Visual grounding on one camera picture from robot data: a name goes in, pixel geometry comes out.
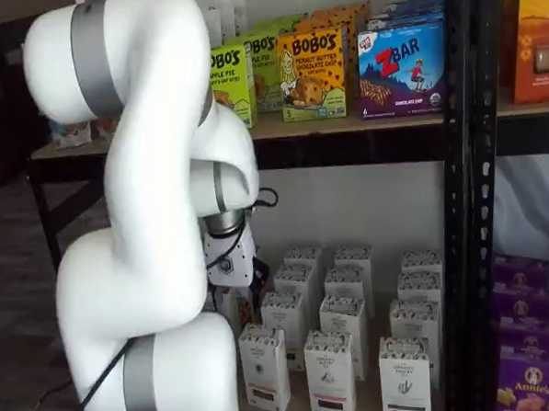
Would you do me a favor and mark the purple Annie's snack box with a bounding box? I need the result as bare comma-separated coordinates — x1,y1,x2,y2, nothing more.
496,313,549,363
496,344,549,411
488,290,549,331
490,254,549,299

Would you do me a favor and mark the yellow Bobo's peanut butter box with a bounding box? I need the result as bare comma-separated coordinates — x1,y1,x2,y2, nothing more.
309,0,373,41
271,22,354,127

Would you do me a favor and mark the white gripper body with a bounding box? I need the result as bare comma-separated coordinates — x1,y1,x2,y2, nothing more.
200,224,259,288

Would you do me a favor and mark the green Bobo's apple pie box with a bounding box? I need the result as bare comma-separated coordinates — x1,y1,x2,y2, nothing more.
240,29,289,115
206,43,262,130
253,9,313,39

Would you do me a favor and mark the black metal shelf rack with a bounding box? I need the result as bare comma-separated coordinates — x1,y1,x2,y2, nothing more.
456,0,549,411
14,0,479,411

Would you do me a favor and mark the orange snack box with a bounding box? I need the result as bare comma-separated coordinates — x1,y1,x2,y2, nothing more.
512,0,549,107

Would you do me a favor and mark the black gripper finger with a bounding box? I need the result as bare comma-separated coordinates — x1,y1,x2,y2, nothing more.
247,282,265,316
251,257,270,287

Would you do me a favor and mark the dark furniture piece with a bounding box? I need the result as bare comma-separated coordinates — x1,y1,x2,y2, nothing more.
0,62,51,194

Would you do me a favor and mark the white yellow granola box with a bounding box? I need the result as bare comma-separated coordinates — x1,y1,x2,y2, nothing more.
219,288,257,342

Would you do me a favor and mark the white tea box dark strip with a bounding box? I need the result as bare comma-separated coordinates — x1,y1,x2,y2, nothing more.
400,248,444,276
396,269,444,307
384,297,445,390
375,336,438,411

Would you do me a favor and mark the white tea box pink strip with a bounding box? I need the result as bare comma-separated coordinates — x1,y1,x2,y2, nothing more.
323,265,376,303
315,292,372,382
334,244,373,272
300,328,361,411

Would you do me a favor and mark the blue Zbar snack box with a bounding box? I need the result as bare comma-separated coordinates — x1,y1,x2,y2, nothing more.
352,16,450,124
367,0,447,37

